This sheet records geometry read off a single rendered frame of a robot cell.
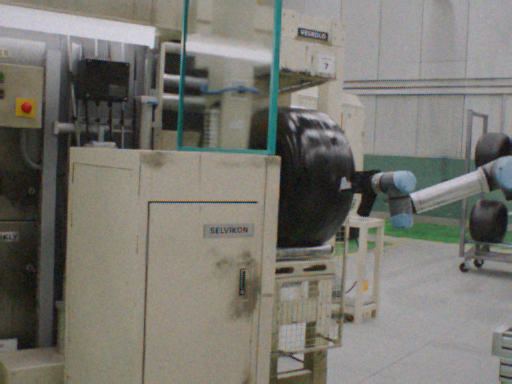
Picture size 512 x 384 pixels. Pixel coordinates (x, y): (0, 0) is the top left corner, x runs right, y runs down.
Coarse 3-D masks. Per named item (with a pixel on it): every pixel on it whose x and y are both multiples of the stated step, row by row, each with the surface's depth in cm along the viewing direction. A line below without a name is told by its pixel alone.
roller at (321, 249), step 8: (280, 248) 251; (288, 248) 253; (296, 248) 255; (304, 248) 257; (312, 248) 259; (320, 248) 262; (328, 248) 264; (280, 256) 252; (288, 256) 254; (296, 256) 257
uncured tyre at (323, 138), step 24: (288, 120) 250; (312, 120) 253; (288, 144) 245; (312, 144) 244; (336, 144) 251; (288, 168) 245; (312, 168) 241; (336, 168) 247; (288, 192) 245; (312, 192) 242; (336, 192) 248; (288, 216) 246; (312, 216) 246; (336, 216) 252; (288, 240) 252; (312, 240) 258
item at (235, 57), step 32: (192, 0) 210; (224, 0) 193; (256, 0) 178; (192, 32) 210; (224, 32) 193; (256, 32) 178; (192, 64) 209; (224, 64) 192; (256, 64) 178; (192, 96) 209; (224, 96) 192; (256, 96) 178; (192, 128) 209; (224, 128) 192; (256, 128) 177
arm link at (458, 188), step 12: (480, 168) 227; (456, 180) 229; (468, 180) 227; (480, 180) 226; (492, 180) 224; (420, 192) 232; (432, 192) 230; (444, 192) 228; (456, 192) 228; (468, 192) 228; (420, 204) 230; (432, 204) 230
